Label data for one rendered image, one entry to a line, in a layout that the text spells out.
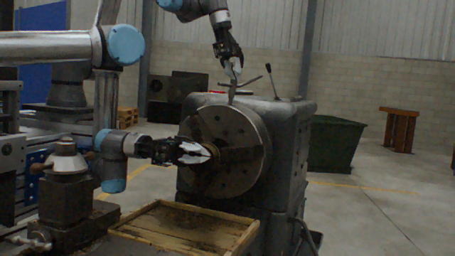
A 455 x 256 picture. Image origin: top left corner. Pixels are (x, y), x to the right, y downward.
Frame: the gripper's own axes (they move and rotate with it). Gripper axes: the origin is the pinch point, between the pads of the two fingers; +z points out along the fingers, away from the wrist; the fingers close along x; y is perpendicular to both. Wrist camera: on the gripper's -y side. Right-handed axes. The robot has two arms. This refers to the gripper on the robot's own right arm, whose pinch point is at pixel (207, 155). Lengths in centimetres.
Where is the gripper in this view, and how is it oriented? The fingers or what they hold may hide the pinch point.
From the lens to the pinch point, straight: 104.6
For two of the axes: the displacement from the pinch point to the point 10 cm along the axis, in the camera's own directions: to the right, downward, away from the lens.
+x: 0.8, -9.9, -1.2
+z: 9.3, 1.2, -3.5
